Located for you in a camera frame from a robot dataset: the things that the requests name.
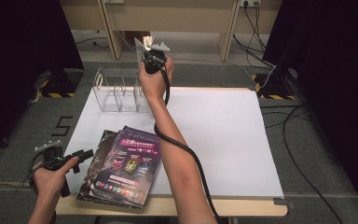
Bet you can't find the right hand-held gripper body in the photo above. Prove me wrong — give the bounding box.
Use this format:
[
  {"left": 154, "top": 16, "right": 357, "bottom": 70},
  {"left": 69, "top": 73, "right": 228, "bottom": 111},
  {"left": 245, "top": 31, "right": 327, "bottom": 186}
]
[{"left": 142, "top": 42, "right": 172, "bottom": 76}]

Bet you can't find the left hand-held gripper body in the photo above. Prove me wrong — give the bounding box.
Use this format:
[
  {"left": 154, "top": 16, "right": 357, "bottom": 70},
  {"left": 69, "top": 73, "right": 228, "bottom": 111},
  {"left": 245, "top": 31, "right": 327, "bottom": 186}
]
[{"left": 34, "top": 139, "right": 76, "bottom": 172}]

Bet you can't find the dark magazine with red shape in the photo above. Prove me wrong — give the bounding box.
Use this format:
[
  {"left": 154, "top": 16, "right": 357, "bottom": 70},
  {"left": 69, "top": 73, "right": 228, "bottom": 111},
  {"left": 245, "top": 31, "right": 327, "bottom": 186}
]
[{"left": 85, "top": 129, "right": 122, "bottom": 190}]

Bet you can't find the white magazine with picture grid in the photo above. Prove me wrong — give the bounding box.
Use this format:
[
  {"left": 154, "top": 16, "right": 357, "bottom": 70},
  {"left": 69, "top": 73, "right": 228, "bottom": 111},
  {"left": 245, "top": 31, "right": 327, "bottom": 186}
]
[{"left": 133, "top": 35, "right": 156, "bottom": 90}]

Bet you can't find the blue magazine with purple back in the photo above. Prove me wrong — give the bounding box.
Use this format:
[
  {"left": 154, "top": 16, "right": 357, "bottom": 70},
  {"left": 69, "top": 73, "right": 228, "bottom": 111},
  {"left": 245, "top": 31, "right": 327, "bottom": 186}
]
[{"left": 91, "top": 125, "right": 162, "bottom": 209}]

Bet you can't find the clear acrylic magazine rack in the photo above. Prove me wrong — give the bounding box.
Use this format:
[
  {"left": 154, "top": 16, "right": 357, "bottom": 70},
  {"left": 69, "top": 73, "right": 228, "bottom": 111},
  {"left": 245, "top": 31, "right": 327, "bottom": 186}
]
[{"left": 92, "top": 67, "right": 152, "bottom": 114}]

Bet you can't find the person's right hand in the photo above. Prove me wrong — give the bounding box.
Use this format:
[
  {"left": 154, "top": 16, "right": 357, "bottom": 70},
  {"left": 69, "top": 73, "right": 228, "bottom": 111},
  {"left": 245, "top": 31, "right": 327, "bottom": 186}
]
[{"left": 138, "top": 56, "right": 175, "bottom": 103}]

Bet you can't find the person's left hand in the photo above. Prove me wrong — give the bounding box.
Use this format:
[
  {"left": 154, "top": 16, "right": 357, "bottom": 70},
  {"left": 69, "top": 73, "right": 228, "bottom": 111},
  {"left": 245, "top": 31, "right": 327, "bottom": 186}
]
[{"left": 32, "top": 156, "right": 79, "bottom": 203}]

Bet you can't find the black stand base hazard tape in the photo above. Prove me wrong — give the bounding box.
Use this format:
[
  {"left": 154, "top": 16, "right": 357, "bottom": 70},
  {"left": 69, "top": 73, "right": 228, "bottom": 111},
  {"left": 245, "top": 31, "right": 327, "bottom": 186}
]
[
  {"left": 38, "top": 68, "right": 85, "bottom": 99},
  {"left": 251, "top": 66, "right": 299, "bottom": 101}
]

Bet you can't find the black curtain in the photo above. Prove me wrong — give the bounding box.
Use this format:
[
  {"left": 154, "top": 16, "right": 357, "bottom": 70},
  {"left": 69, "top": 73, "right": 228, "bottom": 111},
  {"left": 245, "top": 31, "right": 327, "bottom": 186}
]
[
  {"left": 262, "top": 0, "right": 358, "bottom": 218},
  {"left": 0, "top": 0, "right": 85, "bottom": 162}
]

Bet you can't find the right hand-held gripper black cable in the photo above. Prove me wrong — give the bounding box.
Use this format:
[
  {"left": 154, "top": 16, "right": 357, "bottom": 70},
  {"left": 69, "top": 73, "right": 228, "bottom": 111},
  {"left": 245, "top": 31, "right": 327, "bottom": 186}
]
[{"left": 153, "top": 63, "right": 224, "bottom": 224}]

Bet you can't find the hand-held gripper black cable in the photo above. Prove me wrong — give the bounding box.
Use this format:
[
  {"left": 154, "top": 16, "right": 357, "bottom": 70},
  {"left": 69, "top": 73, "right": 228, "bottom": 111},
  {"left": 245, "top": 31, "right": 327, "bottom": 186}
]
[
  {"left": 153, "top": 63, "right": 224, "bottom": 224},
  {"left": 18, "top": 152, "right": 46, "bottom": 195}
]

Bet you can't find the left hand-held gripper black cable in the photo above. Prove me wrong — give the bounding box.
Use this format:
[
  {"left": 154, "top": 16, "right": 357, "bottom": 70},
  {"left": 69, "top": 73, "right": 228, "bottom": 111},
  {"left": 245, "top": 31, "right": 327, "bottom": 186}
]
[{"left": 18, "top": 152, "right": 46, "bottom": 195}]

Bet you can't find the black power cable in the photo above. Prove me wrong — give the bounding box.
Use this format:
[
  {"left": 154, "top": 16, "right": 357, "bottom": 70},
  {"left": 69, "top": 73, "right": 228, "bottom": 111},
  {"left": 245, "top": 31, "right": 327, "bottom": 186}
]
[
  {"left": 232, "top": 34, "right": 276, "bottom": 69},
  {"left": 243, "top": 3, "right": 269, "bottom": 52}
]

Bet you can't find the long black floor cable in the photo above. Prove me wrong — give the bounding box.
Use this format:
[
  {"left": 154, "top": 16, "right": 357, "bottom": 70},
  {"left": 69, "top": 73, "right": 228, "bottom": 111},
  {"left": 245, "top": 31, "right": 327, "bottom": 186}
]
[{"left": 282, "top": 104, "right": 344, "bottom": 224}]

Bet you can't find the grey table corner bracket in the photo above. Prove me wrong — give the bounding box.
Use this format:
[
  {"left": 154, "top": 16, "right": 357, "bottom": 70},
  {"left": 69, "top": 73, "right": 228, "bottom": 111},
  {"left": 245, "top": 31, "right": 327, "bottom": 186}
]
[{"left": 273, "top": 198, "right": 296, "bottom": 210}]

